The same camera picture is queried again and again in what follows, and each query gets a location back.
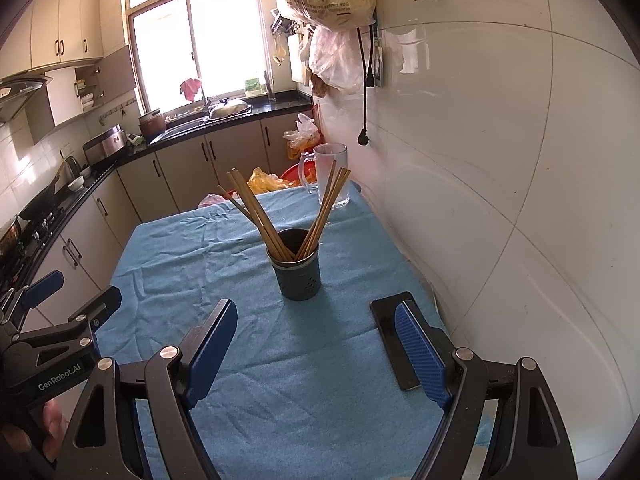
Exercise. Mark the kitchen window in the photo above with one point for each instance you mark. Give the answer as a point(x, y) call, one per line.
point(225, 35)

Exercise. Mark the pink plastic bag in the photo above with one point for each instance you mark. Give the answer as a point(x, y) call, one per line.
point(210, 201)

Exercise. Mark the pink cloth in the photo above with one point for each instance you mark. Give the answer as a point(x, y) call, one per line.
point(190, 90)

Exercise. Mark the steel rice cooker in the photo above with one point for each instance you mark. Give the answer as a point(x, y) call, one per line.
point(107, 145)

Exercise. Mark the hanging ladle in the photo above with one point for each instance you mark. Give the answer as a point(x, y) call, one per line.
point(280, 55)

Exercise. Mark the red basin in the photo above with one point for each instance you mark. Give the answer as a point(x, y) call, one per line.
point(292, 174)

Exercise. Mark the white bowl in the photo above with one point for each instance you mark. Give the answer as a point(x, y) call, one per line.
point(76, 185)

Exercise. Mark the bunch of wooden chopsticks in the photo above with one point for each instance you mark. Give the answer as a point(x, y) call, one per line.
point(262, 220)

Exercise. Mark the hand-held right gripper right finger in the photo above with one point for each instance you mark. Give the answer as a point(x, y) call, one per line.
point(420, 350)

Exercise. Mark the green packet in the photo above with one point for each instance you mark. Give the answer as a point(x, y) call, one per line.
point(254, 86)

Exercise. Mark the yellow plastic bag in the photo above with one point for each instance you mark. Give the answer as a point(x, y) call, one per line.
point(262, 180)

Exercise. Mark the open dish shelf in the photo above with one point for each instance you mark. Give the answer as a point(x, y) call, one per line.
point(87, 95)

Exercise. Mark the beige lower kitchen cabinets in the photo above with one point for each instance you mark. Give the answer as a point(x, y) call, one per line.
point(190, 170)

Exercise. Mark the wall socket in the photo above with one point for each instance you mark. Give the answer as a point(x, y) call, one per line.
point(379, 60)

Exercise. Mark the white hanging plastic bags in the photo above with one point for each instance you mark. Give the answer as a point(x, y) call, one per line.
point(335, 60)

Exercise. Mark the black kitchen countertop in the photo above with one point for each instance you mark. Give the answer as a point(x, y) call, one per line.
point(280, 105)

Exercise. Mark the pale hanging cutting board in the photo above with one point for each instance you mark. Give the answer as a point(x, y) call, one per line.
point(297, 60)

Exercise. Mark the person's left hand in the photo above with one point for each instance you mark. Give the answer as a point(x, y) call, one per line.
point(54, 425)

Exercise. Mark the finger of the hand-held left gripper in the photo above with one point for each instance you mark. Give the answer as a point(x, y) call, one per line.
point(100, 307)
point(45, 287)

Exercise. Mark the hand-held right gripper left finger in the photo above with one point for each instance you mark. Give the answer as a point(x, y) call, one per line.
point(212, 355)

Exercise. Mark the dark grey perforated chopstick holder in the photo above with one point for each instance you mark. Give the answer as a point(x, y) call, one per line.
point(295, 280)

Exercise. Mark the steel faucet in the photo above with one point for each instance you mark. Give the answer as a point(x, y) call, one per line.
point(206, 95)

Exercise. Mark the clear glass mug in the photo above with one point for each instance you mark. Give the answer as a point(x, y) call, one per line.
point(330, 160)

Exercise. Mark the black gas stove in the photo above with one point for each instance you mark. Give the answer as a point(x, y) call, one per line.
point(45, 232)

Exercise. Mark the round steel lid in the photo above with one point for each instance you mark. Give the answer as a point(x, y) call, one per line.
point(229, 108)

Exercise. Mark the range hood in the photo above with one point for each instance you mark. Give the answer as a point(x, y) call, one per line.
point(15, 95)

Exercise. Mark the upright steel holder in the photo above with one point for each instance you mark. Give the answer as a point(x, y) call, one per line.
point(269, 87)

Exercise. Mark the white plastic bag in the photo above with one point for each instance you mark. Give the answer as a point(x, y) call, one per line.
point(302, 130)

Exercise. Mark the steel sink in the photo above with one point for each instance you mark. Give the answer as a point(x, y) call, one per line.
point(185, 125)

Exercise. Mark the brown lidded pot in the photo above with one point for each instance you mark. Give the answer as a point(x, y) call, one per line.
point(151, 127)

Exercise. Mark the steel electric kettle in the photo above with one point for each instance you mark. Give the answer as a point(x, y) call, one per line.
point(72, 166)

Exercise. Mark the beige kitchen cabinets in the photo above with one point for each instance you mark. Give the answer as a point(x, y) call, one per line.
point(190, 170)
point(50, 25)

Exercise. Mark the blue tablecloth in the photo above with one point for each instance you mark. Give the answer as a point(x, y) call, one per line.
point(200, 260)

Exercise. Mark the lidded steel wok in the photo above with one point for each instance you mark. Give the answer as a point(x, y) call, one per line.
point(10, 240)

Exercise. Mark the steel wall utensil rack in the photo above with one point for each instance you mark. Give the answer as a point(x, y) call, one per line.
point(282, 22)

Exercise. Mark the black frying pan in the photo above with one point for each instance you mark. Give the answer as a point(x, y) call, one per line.
point(37, 205)

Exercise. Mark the beige upper kitchen cabinets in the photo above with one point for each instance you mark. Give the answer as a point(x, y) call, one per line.
point(50, 25)

